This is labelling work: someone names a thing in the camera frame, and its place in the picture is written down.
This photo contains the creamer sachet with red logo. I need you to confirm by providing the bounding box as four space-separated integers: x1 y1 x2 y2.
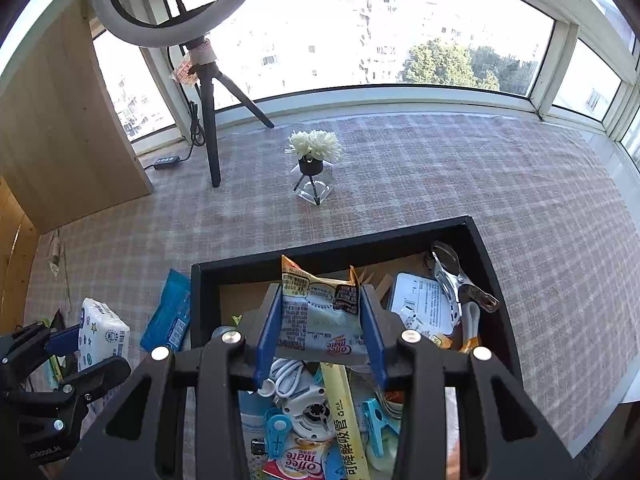
275 254 368 365

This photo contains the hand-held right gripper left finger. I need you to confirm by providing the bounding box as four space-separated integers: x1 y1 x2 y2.
62 284 286 480

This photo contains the white coiled cable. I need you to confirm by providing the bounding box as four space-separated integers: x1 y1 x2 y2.
260 357 313 401

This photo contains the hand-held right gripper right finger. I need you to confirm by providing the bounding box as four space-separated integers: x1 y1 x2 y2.
359 284 576 480

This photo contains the light wooden panel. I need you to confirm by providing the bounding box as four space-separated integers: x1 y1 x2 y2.
0 0 155 235

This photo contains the long yellow packet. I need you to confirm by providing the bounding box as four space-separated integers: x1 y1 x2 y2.
320 362 372 480

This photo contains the wooden clothespin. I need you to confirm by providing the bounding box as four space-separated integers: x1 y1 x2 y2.
350 266 396 303

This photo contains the large silver metal clip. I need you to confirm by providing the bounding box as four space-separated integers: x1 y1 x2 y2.
424 241 501 331

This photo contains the teal plastic clip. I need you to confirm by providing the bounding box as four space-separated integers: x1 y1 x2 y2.
265 407 296 458
361 399 402 458

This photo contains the white round mini fan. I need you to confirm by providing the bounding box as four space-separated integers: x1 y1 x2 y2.
280 385 333 443

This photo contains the blue flat packet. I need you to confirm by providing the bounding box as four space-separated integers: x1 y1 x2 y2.
140 269 193 353

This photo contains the green packet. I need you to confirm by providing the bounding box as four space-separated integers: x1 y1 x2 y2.
45 355 68 393

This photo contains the black cable with controller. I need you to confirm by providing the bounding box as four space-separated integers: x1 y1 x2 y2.
141 45 206 171

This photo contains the white window frame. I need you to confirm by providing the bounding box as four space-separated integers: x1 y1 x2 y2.
80 0 640 161

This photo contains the white star print tissue pack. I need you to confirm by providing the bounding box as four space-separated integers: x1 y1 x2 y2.
77 297 132 386

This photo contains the black storage box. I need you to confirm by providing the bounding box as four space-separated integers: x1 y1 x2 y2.
190 215 525 401

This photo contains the glass vase with white flowers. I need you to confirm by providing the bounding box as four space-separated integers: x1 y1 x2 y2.
285 129 343 206

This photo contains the white packet with blue print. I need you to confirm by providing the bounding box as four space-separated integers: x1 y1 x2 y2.
322 442 346 480

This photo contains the white ring light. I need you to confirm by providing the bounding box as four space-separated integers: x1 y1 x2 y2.
90 0 273 50

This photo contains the hard disk drive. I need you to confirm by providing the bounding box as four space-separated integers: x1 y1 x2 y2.
387 272 461 336

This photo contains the crumpled white paper wrapper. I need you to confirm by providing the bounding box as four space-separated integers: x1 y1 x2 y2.
46 230 68 281

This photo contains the white and blue bottle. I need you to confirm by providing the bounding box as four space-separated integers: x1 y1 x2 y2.
240 392 273 480

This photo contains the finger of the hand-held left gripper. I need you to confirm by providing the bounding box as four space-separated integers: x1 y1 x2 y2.
20 356 132 441
0 322 82 378

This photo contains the paper tag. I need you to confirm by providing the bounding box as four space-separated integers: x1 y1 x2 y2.
170 52 196 86

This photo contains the red creamer packet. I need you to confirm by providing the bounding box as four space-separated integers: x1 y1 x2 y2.
262 440 333 480

